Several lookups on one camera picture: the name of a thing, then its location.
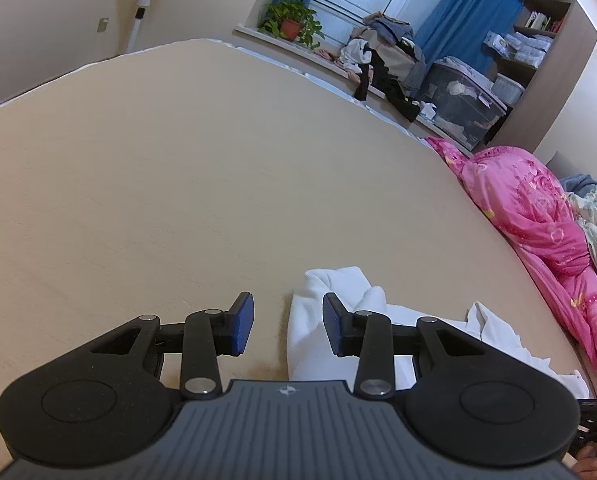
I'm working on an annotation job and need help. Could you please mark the wooden shelf cabinet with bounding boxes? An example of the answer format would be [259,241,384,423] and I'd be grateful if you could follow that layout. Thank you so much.
[473,0,597,163]

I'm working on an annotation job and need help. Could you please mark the small pink cloth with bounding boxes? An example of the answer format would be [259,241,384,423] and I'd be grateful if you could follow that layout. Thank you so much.
[313,49,347,66]

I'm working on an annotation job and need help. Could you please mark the grey-blue cloth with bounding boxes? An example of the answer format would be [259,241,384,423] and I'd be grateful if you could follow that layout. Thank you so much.
[561,173,597,194]

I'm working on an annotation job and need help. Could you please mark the white pedestal fan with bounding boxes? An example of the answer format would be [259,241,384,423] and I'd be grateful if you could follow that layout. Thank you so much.
[116,0,192,56]

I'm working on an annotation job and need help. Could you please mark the potted green plant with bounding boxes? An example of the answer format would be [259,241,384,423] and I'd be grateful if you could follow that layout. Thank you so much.
[257,0,325,51]

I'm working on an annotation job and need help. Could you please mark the white window sill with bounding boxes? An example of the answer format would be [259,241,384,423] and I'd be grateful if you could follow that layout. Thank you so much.
[234,25,474,153]

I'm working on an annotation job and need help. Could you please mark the pile of clothes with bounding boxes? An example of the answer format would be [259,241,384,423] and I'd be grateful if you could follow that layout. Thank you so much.
[336,10,429,122]

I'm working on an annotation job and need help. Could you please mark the packets on shelf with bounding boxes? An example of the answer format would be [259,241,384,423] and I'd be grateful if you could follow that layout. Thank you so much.
[483,30,553,68]

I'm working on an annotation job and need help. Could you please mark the clear plastic storage bin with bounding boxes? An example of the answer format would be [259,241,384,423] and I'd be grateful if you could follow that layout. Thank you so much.
[415,56,509,153]

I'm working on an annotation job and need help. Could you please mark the white garment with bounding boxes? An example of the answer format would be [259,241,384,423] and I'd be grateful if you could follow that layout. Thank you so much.
[286,266,590,402]

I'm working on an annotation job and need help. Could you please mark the row of books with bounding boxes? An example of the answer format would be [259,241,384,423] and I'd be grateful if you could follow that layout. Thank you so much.
[523,9,565,35]

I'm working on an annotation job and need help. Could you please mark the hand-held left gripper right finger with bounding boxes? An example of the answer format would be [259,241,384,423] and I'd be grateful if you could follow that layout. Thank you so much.
[323,292,485,400]

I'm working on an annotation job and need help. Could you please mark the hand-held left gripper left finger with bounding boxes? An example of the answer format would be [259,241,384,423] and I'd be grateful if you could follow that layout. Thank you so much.
[91,291,256,402]

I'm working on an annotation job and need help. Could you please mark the beige bed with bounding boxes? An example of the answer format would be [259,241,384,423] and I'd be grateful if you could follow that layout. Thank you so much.
[0,37,597,480]

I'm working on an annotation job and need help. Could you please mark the small white storage box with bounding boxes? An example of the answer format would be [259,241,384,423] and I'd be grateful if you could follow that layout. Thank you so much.
[489,72,527,107]

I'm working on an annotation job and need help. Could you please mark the pink floral quilt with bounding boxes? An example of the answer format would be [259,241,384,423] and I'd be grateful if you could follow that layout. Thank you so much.
[425,136,597,388]

